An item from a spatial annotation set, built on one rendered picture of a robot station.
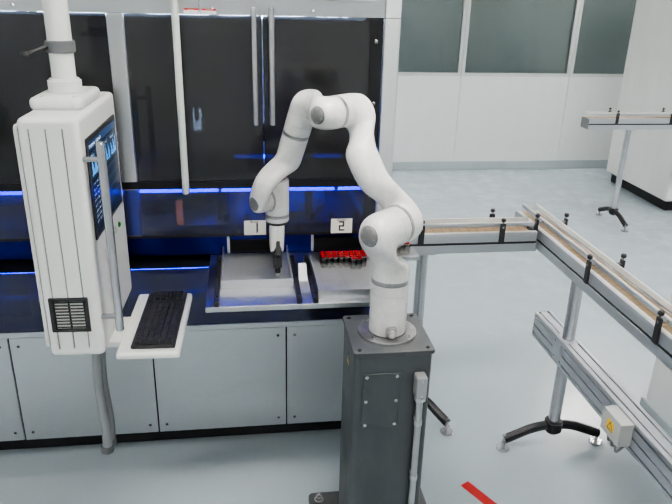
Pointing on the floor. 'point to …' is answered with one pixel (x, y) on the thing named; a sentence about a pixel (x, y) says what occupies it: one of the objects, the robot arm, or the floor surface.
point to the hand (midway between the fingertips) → (277, 261)
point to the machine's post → (389, 84)
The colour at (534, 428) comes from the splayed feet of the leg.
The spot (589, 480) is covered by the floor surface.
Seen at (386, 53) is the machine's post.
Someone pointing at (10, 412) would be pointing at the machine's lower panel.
